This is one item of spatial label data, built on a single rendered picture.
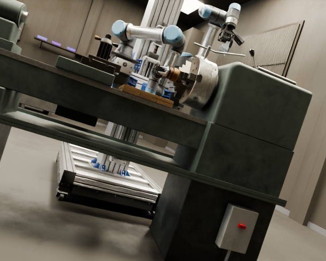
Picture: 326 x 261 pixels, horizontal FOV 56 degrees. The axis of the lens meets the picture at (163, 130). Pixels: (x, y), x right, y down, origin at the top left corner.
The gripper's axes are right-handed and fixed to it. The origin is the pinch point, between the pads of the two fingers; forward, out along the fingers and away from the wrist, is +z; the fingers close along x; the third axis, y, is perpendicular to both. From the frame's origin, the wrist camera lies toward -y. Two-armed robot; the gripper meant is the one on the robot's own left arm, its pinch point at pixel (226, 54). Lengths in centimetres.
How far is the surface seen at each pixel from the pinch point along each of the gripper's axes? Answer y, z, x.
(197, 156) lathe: 3, 70, 3
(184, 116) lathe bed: 18, 50, 5
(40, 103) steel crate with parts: 195, -41, -685
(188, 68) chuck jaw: 20.4, 15.7, -7.2
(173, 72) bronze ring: 30.0, 23.3, -2.9
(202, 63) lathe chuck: 16.6, 16.0, 7.5
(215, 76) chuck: 7.6, 21.3, 9.1
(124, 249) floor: 27, 133, -12
